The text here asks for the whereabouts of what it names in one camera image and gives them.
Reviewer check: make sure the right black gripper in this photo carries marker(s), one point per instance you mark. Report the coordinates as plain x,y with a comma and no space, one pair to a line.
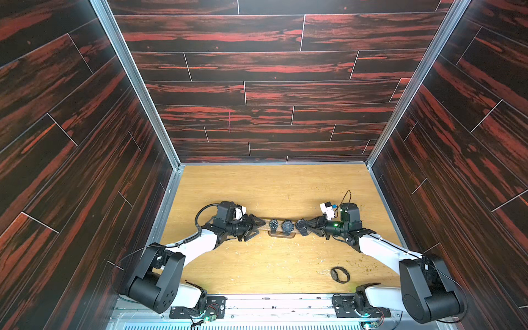
315,227

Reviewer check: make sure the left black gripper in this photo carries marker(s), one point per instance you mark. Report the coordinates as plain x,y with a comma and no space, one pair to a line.
248,227

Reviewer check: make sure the black watch with strap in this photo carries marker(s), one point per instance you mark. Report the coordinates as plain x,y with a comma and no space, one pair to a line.
302,228

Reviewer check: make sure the slim black watch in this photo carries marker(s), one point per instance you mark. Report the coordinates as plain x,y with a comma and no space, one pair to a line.
273,225

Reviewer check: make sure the wooden watch stand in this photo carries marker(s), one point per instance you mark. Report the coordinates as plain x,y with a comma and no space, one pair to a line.
278,233

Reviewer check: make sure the chunky black watch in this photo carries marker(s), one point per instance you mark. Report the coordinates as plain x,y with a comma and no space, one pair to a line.
287,227

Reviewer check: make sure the thin black band watch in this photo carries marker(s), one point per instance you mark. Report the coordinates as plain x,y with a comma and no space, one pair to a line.
340,275

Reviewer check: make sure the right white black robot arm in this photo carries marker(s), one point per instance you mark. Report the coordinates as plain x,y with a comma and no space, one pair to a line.
427,291

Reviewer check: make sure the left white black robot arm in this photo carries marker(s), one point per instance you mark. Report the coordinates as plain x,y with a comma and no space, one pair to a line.
155,282

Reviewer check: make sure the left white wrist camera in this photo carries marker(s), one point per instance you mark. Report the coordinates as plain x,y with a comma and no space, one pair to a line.
240,211

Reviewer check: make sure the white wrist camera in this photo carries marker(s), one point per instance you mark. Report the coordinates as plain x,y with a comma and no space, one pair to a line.
329,210
240,211

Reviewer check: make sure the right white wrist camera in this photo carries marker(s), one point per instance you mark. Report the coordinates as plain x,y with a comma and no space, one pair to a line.
329,210

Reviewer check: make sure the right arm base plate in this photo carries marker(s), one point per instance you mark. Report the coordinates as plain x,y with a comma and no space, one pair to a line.
350,307

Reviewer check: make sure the aluminium front rail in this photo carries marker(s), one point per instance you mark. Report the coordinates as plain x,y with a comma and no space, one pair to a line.
264,311

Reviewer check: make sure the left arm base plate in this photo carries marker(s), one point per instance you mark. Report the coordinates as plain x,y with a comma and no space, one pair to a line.
206,307

